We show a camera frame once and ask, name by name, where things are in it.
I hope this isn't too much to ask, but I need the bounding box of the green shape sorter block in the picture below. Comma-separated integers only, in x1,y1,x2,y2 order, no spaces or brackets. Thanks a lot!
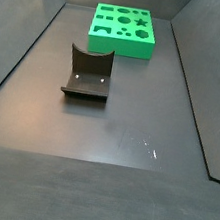
87,3,156,60

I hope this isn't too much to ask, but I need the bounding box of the black curved holder bracket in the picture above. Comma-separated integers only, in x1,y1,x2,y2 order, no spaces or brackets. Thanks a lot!
61,44,115,99

